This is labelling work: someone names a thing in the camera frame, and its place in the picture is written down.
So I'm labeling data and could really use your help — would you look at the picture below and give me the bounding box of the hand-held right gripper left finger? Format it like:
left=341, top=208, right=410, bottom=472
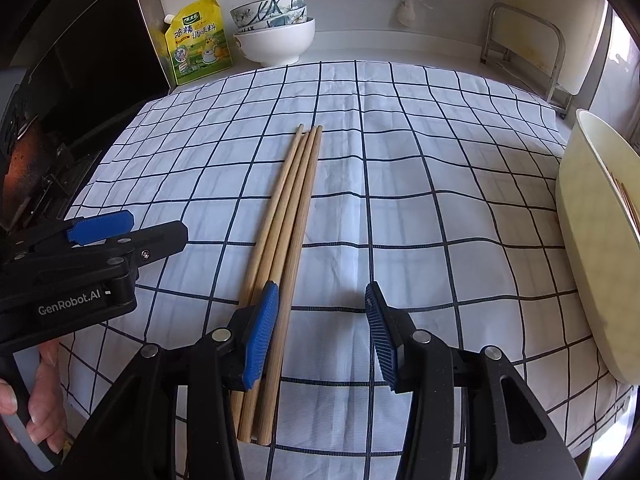
left=65, top=280, right=280, bottom=480

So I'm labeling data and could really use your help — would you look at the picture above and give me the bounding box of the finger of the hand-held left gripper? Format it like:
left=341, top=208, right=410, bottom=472
left=7, top=210, right=135, bottom=257
left=0, top=220, right=189, bottom=282

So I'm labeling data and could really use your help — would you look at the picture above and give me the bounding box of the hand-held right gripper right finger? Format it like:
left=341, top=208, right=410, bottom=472
left=364, top=281, right=583, bottom=480

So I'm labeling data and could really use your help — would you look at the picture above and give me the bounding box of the light wooden chopstick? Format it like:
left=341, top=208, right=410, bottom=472
left=237, top=130, right=316, bottom=444
left=255, top=126, right=323, bottom=447
left=229, top=124, right=306, bottom=411

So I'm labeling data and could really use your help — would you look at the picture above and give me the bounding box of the cream plastic container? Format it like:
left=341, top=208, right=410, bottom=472
left=556, top=108, right=640, bottom=385

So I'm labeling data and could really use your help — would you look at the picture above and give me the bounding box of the bundle of wooden chopsticks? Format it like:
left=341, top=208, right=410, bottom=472
left=610, top=172, right=640, bottom=236

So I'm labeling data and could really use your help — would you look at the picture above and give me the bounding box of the person's left hand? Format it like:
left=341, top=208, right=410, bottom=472
left=0, top=341, right=69, bottom=455

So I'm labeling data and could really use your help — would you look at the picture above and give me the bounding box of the black stove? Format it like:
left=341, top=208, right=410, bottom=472
left=0, top=0, right=173, bottom=231

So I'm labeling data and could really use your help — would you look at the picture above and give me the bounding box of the white checked cloth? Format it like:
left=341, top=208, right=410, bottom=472
left=57, top=60, right=631, bottom=480

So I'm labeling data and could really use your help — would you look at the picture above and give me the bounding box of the yellow seasoning pouch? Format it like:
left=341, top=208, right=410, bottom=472
left=163, top=0, right=234, bottom=86

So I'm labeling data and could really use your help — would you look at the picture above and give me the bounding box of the white ceramic bowl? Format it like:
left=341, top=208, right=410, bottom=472
left=233, top=16, right=316, bottom=66

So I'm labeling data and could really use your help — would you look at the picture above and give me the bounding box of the blue floral bowl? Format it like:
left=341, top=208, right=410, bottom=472
left=230, top=0, right=306, bottom=25
left=234, top=5, right=308, bottom=32

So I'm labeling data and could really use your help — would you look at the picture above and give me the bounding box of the metal rack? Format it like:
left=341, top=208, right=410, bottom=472
left=481, top=2, right=566, bottom=106

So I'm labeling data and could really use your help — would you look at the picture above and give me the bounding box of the cream cutting board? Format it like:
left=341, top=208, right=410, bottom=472
left=505, top=0, right=608, bottom=95

